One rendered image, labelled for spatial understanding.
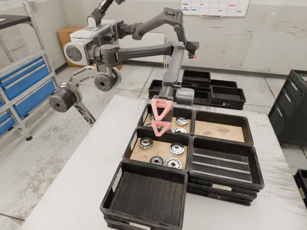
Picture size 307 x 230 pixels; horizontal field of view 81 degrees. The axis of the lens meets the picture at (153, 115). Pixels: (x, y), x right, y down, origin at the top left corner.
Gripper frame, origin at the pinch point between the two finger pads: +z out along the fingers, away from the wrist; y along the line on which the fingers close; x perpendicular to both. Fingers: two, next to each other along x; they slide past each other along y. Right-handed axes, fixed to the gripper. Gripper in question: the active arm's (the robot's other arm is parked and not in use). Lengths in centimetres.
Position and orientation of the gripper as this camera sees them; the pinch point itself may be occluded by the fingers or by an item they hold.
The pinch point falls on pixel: (158, 126)
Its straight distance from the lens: 54.2
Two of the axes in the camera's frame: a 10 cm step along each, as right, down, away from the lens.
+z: -2.0, 6.1, -7.6
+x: -9.8, -1.1, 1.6
